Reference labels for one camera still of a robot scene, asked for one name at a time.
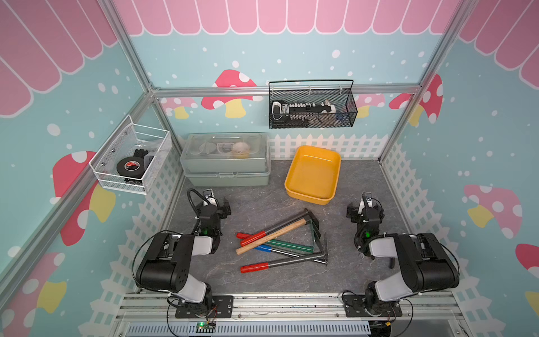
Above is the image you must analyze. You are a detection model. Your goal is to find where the yellow plastic storage tray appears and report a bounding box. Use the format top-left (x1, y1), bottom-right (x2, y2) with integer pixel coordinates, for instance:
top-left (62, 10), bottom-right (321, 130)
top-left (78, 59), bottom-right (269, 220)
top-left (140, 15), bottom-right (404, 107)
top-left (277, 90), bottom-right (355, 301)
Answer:
top-left (284, 145), bottom-right (341, 206)

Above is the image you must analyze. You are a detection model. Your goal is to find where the white socket bit set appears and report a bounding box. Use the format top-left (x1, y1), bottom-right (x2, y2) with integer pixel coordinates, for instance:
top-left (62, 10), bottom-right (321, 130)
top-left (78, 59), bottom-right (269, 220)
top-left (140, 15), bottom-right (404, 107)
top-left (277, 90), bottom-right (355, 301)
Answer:
top-left (270, 100), bottom-right (336, 124)

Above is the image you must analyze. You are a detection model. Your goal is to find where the red-handled small hoe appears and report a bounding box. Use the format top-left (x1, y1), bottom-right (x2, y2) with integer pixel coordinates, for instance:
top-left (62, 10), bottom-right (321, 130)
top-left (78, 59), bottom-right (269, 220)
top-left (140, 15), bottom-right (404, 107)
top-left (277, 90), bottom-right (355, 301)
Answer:
top-left (240, 209), bottom-right (321, 247)

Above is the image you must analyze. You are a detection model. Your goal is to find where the green circuit board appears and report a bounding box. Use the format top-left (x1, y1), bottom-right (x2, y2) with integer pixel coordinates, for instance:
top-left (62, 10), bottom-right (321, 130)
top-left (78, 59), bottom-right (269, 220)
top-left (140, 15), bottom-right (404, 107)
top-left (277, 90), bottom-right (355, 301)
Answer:
top-left (195, 322), bottom-right (216, 334)

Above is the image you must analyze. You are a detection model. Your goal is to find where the wooden-handled hatchet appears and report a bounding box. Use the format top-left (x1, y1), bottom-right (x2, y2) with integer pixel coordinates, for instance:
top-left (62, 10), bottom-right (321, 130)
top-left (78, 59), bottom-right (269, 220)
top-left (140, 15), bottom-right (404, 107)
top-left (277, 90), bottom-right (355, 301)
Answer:
top-left (236, 219), bottom-right (307, 256)

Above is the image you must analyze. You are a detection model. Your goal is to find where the black wire mesh basket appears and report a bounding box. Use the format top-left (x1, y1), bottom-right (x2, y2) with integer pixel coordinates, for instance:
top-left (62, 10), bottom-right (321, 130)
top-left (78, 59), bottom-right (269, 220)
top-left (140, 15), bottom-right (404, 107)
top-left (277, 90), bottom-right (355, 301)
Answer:
top-left (268, 79), bottom-right (358, 129)

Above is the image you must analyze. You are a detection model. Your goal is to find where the white wire wall basket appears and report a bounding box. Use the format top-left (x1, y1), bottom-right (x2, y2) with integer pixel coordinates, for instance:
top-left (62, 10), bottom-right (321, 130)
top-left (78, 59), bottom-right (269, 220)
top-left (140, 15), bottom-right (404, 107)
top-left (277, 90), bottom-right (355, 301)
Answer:
top-left (89, 116), bottom-right (172, 195)

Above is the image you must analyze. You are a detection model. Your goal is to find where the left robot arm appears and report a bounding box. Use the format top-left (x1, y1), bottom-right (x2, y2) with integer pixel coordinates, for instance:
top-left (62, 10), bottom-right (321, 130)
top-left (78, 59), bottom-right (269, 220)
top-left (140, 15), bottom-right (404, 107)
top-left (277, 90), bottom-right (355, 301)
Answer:
top-left (134, 188), bottom-right (234, 321)

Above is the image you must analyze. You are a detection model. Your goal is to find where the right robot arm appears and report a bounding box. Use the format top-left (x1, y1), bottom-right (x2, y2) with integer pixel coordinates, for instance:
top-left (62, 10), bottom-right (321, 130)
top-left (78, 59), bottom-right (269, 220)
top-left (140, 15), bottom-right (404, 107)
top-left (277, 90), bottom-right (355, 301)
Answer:
top-left (343, 192), bottom-right (460, 318)

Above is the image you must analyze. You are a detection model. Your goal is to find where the translucent green storage box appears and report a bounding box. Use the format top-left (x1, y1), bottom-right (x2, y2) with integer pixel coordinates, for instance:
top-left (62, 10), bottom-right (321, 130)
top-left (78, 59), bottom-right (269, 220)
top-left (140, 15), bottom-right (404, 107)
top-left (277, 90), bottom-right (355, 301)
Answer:
top-left (181, 133), bottom-right (271, 188)

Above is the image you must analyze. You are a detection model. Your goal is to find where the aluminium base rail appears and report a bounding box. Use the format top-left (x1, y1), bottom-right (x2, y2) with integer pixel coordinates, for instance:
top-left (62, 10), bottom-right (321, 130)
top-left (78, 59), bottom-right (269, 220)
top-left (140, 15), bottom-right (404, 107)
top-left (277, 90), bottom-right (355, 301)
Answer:
top-left (109, 292), bottom-right (473, 336)

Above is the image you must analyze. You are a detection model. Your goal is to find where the black tape roll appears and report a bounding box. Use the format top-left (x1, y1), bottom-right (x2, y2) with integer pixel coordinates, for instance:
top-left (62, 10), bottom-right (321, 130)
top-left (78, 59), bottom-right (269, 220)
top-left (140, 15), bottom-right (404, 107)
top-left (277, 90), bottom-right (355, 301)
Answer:
top-left (117, 157), bottom-right (145, 179)

